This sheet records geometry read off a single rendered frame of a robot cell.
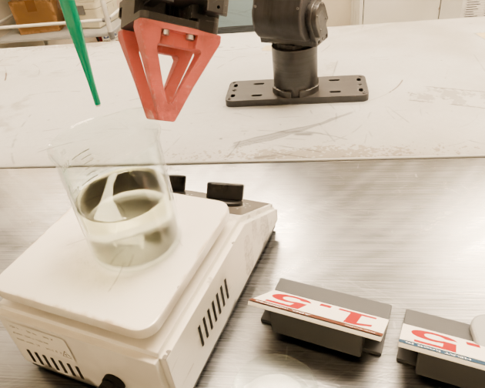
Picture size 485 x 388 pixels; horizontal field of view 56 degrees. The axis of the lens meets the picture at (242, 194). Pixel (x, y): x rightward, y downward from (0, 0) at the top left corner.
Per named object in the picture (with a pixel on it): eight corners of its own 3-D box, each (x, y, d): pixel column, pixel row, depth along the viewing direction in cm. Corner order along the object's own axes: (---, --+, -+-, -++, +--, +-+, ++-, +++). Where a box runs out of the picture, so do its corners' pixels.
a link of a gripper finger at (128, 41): (129, 116, 36) (139, -10, 34) (110, 115, 42) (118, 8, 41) (210, 125, 39) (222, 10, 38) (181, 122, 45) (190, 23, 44)
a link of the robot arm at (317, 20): (316, 5, 54) (333, -8, 58) (250, 1, 58) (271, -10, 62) (316, 57, 58) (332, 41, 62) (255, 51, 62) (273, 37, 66)
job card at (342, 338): (280, 279, 38) (277, 243, 36) (392, 308, 35) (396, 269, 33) (252, 339, 34) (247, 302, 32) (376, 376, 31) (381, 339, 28)
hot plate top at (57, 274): (102, 187, 38) (99, 178, 38) (235, 211, 34) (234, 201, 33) (-9, 295, 29) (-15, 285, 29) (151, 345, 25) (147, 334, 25)
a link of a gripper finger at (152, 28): (132, 117, 35) (142, -12, 34) (112, 115, 41) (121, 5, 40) (214, 126, 38) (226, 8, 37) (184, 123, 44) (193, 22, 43)
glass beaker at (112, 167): (154, 292, 28) (116, 176, 23) (71, 269, 30) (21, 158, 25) (206, 220, 33) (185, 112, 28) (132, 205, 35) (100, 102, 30)
